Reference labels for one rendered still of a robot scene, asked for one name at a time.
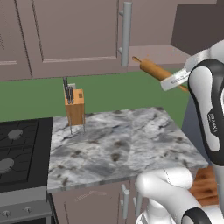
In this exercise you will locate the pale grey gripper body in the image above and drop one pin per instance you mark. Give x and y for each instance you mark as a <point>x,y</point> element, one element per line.
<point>174,80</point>

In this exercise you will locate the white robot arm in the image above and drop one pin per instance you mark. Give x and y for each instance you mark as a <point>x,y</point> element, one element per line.
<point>204,122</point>

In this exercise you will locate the wooden rolling pin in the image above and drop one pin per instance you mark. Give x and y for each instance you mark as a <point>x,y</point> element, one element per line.
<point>151,68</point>

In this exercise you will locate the brown open cabinet door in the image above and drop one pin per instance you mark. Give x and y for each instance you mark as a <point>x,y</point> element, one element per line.
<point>198,26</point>

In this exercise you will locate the wooden cutting board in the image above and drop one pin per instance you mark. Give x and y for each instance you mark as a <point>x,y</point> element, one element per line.
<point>204,186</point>

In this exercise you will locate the brown base cabinet door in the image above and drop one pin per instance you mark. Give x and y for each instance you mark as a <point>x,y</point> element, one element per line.
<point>90,204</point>
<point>134,189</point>

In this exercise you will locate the wooden knife block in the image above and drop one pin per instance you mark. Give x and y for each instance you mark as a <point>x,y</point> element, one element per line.
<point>75,108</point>

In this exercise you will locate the black hob stove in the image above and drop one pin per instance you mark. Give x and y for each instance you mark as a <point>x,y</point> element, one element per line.
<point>20,157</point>

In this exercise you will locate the grey stove knob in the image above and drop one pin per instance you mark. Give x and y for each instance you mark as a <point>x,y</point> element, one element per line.
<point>5,213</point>
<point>28,209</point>

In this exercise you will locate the brown wall cabinet carcass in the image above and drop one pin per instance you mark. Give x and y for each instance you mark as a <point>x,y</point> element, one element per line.
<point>151,26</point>

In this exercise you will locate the brown wall cabinet door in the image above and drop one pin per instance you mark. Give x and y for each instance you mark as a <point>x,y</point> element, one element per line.
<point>11,40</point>
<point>78,35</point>

